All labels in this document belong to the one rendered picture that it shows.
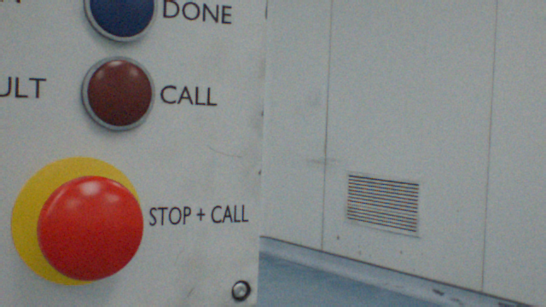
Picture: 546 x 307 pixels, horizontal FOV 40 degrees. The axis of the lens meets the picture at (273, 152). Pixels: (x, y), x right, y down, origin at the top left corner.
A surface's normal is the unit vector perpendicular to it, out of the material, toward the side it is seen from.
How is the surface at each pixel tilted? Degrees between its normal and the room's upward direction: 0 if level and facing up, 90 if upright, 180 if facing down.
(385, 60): 90
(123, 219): 88
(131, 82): 87
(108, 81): 88
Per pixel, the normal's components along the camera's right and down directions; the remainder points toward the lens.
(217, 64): 0.48, 0.07
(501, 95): -0.80, 0.00
